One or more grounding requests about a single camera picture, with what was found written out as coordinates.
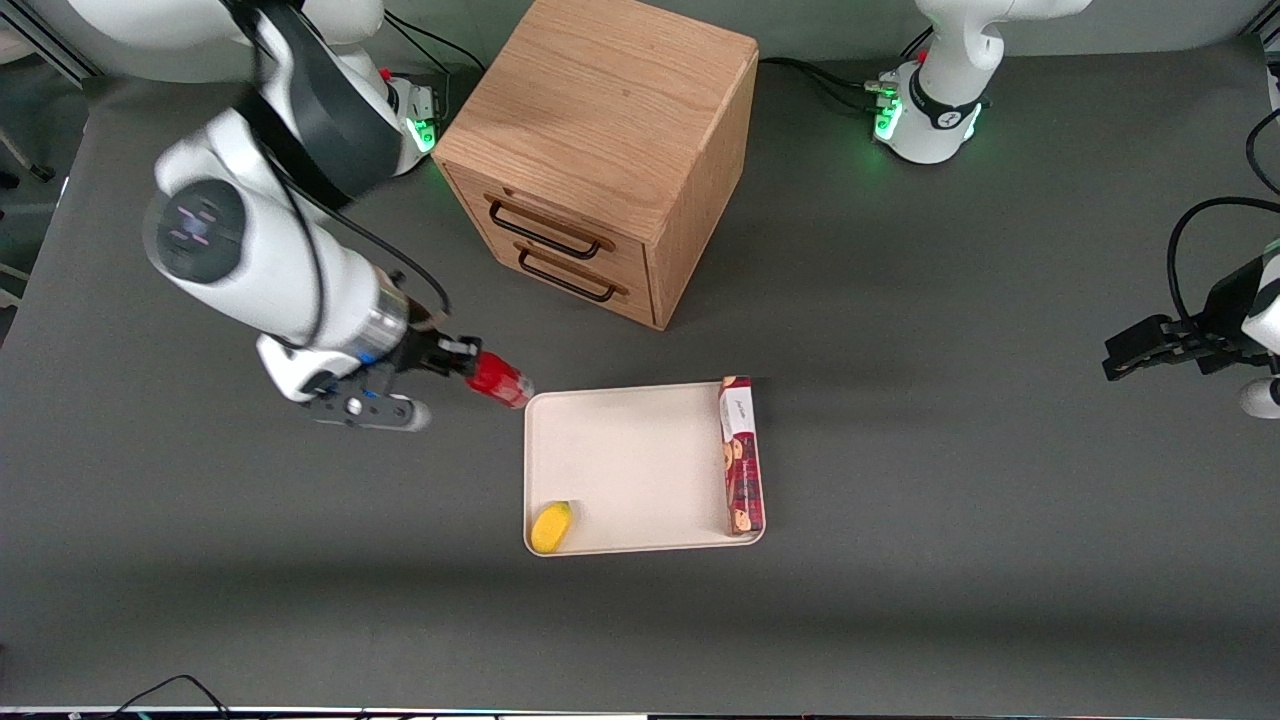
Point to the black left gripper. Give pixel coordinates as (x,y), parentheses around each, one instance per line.
(1216,318)

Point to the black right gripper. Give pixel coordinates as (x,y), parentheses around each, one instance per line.
(424,351)

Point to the red coke bottle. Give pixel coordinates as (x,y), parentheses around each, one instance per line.
(500,381)

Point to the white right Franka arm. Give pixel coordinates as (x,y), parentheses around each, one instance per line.
(270,270)

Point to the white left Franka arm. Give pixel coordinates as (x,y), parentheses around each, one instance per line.
(950,60)

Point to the cream plastic tray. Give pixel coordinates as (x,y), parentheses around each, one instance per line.
(640,460)

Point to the yellow lemon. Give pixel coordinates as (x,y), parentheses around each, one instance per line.
(551,527)

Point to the wooden drawer cabinet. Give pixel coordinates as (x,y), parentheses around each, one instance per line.
(600,110)

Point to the red cookie box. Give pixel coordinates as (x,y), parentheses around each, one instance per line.
(742,470)

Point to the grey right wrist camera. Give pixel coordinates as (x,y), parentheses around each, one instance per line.
(370,410)

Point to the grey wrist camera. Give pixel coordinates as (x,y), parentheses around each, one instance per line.
(1262,398)
(370,410)

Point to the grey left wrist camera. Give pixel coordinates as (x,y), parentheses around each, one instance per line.
(1262,398)

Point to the grey metal frame bar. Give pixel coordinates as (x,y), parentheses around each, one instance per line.
(55,40)

